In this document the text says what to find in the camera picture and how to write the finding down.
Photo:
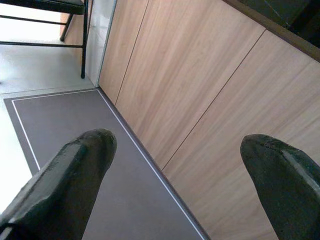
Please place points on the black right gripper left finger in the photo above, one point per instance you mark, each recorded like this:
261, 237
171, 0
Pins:
62, 187

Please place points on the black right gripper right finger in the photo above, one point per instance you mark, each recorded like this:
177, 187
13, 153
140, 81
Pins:
290, 190

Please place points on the grey white-lined floor mat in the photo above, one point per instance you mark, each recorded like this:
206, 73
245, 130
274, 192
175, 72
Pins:
130, 190

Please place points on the light wood cabinet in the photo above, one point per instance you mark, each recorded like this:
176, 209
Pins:
190, 82

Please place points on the black metal frame chair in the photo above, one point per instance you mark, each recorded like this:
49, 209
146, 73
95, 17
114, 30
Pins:
62, 6

